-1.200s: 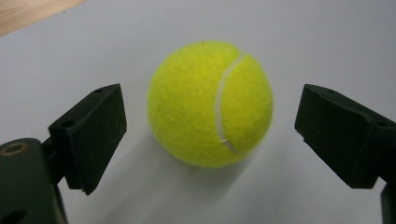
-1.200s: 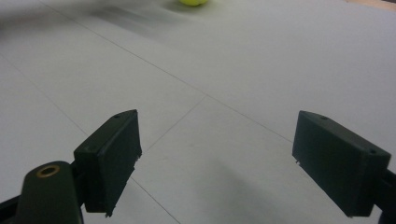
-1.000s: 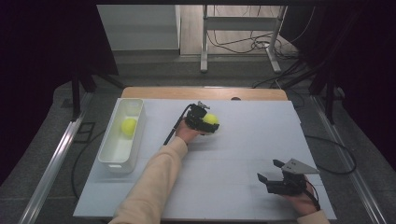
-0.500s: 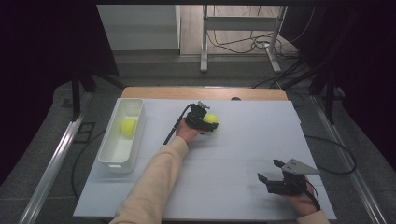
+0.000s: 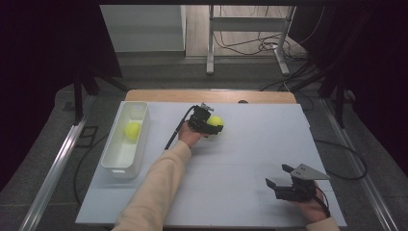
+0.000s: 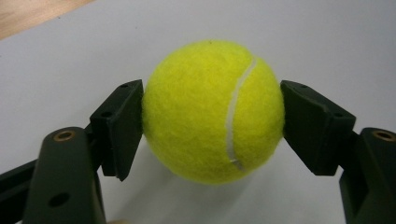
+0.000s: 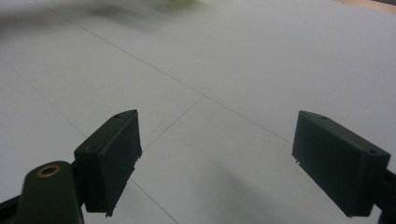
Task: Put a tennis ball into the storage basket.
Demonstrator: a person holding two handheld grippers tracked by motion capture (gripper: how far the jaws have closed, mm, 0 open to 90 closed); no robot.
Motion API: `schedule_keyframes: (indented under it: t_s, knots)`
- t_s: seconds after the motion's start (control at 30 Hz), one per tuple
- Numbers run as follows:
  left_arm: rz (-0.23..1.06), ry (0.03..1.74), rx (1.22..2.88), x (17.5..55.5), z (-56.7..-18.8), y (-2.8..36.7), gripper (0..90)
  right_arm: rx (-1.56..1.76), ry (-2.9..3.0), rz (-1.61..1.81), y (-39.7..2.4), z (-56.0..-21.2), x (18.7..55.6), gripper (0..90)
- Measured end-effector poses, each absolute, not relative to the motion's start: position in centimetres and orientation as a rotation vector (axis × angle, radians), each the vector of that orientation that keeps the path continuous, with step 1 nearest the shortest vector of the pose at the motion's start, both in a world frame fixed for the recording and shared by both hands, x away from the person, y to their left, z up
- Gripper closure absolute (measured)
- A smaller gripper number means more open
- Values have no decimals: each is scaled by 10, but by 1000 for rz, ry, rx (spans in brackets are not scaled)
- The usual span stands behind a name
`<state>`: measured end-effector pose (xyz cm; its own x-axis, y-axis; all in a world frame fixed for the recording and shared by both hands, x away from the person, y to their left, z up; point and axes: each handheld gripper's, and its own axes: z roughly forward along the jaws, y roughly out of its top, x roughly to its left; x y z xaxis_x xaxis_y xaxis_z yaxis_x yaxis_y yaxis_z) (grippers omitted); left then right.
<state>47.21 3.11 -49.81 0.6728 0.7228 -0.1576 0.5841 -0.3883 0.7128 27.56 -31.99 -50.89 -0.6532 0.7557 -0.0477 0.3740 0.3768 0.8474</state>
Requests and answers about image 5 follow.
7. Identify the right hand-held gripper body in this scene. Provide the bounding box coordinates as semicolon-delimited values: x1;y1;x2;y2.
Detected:
274;163;331;203

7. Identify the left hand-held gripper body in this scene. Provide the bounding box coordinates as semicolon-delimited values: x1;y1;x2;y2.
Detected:
187;102;216;135

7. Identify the yellow tennis ball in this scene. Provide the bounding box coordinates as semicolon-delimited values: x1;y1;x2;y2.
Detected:
207;115;225;128
124;120;142;141

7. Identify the white plastic bin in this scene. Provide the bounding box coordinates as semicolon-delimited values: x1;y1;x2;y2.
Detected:
100;100;151;180

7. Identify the person's left hand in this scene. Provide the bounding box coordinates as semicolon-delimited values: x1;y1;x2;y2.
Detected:
177;120;207;149

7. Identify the person's right hand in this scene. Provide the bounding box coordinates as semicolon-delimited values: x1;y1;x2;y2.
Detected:
293;187;329;224

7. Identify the white table mat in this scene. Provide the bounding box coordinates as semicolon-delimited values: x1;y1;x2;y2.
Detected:
75;101;348;228

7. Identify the black tripod stand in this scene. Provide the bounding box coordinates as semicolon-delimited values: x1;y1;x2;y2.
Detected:
288;61;357;130
72;71;131;125

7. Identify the white cabinet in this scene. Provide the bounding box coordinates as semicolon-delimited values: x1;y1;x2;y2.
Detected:
99;4;188;53

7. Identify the dark curtain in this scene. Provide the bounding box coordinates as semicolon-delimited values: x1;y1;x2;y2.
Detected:
0;0;123;192
288;0;408;179

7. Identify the left hand-held gripper cable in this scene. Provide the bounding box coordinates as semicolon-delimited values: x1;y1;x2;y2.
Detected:
164;105;197;151

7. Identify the hand-held gripper cable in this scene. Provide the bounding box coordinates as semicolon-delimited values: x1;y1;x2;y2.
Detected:
164;105;197;151
315;187;332;219

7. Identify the right hand-held gripper cable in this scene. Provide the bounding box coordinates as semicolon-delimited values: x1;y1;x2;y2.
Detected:
315;187;332;219

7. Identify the aluminium floor rail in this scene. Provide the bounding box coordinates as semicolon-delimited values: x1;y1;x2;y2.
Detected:
18;114;90;231
319;97;399;231

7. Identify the black floor cable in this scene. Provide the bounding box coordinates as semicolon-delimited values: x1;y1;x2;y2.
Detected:
73;133;111;206
313;139;369;181

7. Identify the tangle of floor cables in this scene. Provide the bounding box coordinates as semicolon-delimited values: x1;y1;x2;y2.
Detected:
213;30;310;63

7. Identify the white metal stand frame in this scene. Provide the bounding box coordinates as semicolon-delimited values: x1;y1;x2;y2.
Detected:
206;4;298;77

